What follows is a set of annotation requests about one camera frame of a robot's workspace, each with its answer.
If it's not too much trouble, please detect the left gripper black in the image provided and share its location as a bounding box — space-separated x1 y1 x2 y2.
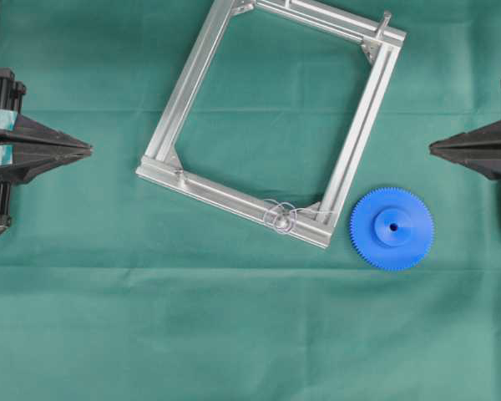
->
0 69 92 228

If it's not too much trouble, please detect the blue plastic gear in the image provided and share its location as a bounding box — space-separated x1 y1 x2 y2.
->
349 187 434 271

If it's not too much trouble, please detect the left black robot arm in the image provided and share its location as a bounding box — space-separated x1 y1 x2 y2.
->
0 68 93 235

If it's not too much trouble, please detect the green table cloth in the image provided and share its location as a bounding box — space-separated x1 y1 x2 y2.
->
0 1 501 400

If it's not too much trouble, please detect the square aluminium extrusion frame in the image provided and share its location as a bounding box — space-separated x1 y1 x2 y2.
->
136 0 407 249

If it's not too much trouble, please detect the steel shaft at frame corner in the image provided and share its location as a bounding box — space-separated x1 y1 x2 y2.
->
374 10 392 40

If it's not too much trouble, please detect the clear string loop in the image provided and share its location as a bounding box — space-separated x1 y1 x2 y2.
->
261 199 339 233

